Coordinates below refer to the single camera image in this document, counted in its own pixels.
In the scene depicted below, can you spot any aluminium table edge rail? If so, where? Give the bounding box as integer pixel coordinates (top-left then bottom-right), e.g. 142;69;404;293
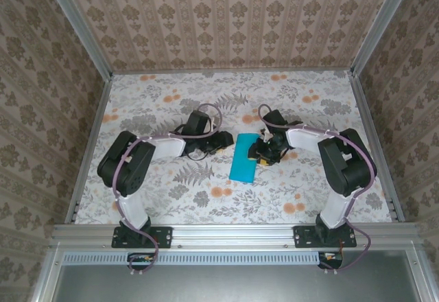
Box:
64;73;114;226
348;70;405;222

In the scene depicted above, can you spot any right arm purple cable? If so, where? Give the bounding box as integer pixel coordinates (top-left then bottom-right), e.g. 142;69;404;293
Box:
257;104;378;275

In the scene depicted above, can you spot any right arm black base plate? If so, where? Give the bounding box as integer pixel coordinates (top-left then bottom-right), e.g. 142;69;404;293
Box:
294;225;357;248

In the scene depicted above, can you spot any grey metal sheet panel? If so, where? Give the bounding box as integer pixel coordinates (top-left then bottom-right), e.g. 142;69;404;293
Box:
51;264;416;302

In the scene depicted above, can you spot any blue rectangular cloth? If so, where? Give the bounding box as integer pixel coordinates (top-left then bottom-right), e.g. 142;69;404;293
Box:
228;132;259;184

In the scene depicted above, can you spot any aluminium lower frame bar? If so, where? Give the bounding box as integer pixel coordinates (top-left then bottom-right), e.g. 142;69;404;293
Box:
404;243;434;302
30;243;65;302

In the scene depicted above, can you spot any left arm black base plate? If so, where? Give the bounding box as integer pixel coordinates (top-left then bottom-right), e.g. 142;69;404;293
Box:
112;225;173;248

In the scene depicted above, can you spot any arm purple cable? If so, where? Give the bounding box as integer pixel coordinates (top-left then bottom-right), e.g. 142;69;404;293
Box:
257;104;378;275
115;104;224;277

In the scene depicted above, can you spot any black connector board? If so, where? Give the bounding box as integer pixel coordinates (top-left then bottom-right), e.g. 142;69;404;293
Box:
318;251;344;270
127;252;156;270

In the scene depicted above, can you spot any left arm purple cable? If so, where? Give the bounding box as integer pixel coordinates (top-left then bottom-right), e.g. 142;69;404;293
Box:
115;104;224;277

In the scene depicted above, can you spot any wide aluminium base rail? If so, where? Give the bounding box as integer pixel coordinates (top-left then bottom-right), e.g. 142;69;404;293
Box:
51;224;421;248

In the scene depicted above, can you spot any slotted grey cable duct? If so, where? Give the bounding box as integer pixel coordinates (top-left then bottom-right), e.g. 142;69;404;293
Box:
63;251;325;266

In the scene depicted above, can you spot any thin aluminium edge rail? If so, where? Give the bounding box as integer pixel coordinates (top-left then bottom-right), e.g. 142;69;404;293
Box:
111;69;353;76

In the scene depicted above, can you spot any aluminium corner post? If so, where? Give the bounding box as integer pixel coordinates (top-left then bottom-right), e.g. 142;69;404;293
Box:
43;0;114;78
349;0;418;76

